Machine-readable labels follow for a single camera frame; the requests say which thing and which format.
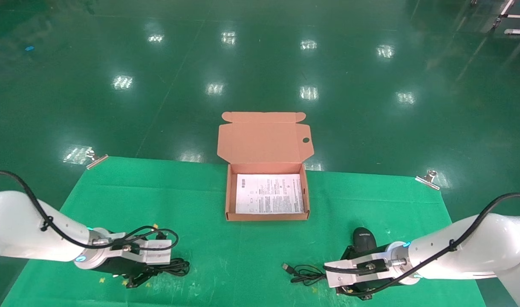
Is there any silver metal clamp clip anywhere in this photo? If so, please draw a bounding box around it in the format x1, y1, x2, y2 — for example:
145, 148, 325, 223
415, 170, 441, 191
86, 150, 109, 170

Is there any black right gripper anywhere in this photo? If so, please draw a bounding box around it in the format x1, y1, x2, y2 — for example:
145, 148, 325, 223
335, 243, 398, 301

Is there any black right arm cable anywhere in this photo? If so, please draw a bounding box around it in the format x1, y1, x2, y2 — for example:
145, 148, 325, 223
323, 192, 520, 298

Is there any black usb cable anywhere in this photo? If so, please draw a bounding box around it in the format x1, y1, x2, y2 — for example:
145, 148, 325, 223
282, 227, 377, 286

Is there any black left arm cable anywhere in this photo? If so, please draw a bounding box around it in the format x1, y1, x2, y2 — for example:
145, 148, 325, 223
0, 171, 180, 257

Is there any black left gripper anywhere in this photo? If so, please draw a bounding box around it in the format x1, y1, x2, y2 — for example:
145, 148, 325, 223
92, 231, 159, 290

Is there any black data cable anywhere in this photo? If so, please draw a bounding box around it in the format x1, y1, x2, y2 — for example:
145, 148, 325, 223
147, 257, 191, 278

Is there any white printed instruction sheet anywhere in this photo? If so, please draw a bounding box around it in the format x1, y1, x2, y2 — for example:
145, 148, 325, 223
235, 173, 305, 214

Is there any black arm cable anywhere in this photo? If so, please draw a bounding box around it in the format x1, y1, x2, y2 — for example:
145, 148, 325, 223
323, 192, 520, 298
0, 171, 180, 257

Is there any orange cardboard box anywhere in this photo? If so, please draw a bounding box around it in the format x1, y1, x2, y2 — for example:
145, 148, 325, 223
217, 112, 315, 221

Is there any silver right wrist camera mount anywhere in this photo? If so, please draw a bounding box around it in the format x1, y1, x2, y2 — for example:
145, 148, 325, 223
326, 252, 392, 289

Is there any green table mat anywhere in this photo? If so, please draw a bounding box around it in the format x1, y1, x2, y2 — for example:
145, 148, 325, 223
0, 156, 486, 307

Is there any white metal frame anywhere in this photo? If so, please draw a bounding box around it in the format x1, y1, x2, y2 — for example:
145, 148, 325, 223
493, 0, 520, 36

